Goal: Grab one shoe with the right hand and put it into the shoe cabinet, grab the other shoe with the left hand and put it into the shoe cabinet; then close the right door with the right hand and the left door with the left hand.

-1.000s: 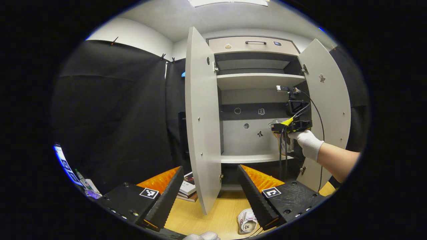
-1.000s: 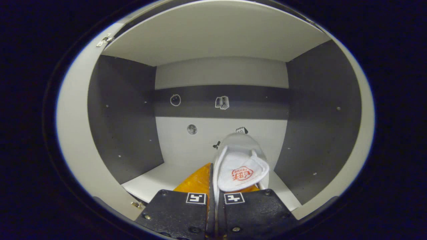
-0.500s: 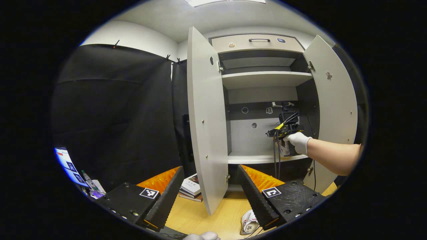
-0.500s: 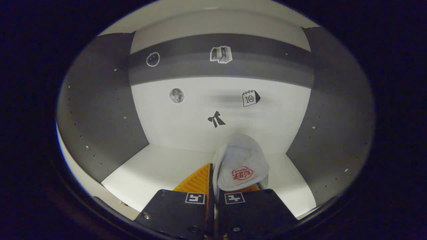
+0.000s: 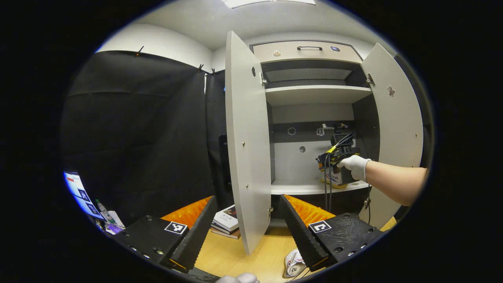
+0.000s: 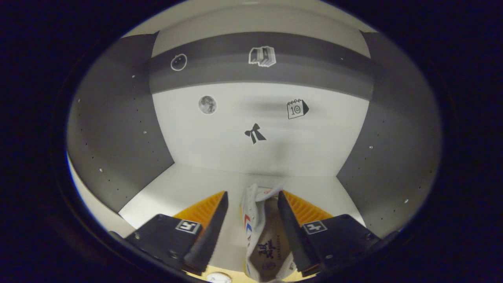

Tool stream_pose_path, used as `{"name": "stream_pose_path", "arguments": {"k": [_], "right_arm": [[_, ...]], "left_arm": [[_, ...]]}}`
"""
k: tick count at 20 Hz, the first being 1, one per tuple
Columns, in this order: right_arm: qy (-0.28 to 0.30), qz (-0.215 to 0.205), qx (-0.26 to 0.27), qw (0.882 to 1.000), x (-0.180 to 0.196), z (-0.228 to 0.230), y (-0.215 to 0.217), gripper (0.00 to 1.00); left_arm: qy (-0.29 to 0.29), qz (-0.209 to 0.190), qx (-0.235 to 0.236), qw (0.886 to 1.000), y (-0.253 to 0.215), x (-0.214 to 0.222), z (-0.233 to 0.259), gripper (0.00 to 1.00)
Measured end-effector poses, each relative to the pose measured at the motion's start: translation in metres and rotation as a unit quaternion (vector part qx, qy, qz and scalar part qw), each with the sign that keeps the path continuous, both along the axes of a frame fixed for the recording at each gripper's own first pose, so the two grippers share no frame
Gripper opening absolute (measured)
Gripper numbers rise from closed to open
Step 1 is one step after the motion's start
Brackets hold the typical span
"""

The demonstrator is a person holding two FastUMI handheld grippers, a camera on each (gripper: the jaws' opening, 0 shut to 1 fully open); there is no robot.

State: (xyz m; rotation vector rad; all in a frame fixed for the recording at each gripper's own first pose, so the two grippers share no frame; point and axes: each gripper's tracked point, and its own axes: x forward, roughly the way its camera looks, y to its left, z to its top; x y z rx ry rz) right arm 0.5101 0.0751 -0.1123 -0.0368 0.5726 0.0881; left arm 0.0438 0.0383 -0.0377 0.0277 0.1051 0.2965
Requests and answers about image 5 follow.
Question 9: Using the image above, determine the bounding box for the green capped bottle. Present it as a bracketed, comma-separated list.
[95, 199, 114, 224]

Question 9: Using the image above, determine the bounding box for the large ceiling light panel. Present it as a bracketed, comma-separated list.
[220, 0, 317, 9]

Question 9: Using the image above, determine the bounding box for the white cover book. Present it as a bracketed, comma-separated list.
[212, 204, 239, 232]

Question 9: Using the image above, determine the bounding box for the grey cabinet door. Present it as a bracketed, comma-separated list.
[225, 31, 272, 255]
[360, 42, 424, 230]

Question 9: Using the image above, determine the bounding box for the grey shoe cabinet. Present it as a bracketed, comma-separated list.
[251, 39, 380, 228]

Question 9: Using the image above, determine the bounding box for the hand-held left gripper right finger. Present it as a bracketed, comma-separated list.
[278, 194, 385, 272]

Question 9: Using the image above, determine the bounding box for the white paper sheet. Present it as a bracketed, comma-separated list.
[106, 210, 125, 235]

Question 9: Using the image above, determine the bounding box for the light grey cabinet shelf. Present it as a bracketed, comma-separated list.
[270, 180, 370, 196]
[265, 86, 373, 106]

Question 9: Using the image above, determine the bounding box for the grey cabinet drawer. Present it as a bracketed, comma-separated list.
[252, 40, 363, 63]

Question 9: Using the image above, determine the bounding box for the computer monitor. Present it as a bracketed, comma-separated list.
[63, 170, 105, 221]

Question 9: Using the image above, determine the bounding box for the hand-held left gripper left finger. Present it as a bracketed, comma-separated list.
[114, 196, 217, 272]

